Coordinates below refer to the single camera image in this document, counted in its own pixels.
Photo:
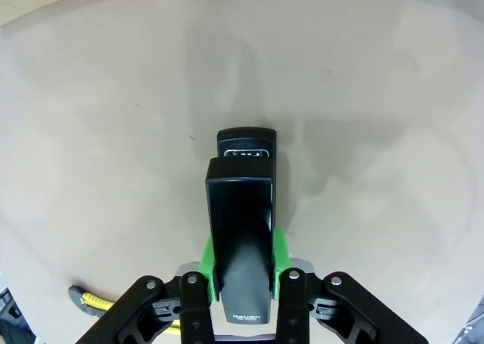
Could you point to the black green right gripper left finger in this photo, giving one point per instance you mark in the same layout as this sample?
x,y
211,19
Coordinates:
x,y
193,310

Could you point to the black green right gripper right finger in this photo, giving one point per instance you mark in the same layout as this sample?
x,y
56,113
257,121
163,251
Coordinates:
x,y
293,306

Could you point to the black stapler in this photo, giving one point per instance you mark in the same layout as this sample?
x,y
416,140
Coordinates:
x,y
242,215

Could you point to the yellow black utility knife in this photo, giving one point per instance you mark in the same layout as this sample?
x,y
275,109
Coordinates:
x,y
94,301

